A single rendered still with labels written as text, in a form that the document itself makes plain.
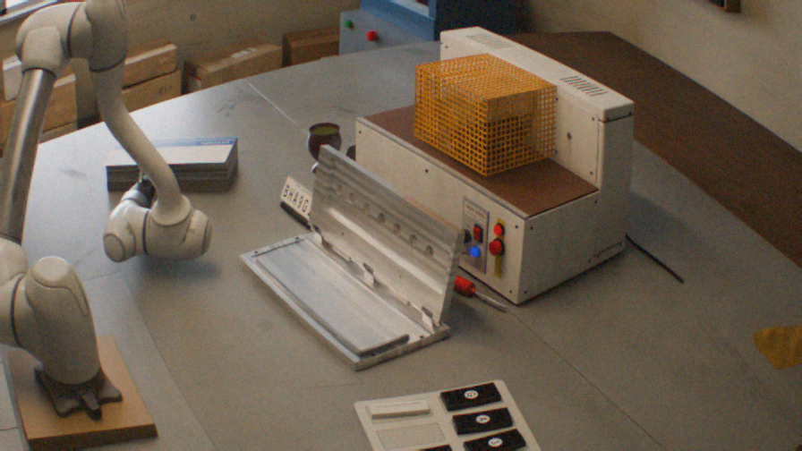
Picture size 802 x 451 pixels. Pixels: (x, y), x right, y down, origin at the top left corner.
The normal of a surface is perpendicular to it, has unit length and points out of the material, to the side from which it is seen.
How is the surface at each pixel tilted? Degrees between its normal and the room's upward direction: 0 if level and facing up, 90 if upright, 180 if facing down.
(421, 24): 90
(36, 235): 0
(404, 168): 90
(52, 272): 8
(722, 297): 0
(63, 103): 90
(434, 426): 0
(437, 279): 79
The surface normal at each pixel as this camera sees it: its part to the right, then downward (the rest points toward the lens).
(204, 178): -0.06, 0.48
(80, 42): 0.04, 0.66
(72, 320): 0.72, 0.18
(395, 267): -0.79, 0.10
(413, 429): 0.01, -0.88
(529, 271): 0.58, 0.40
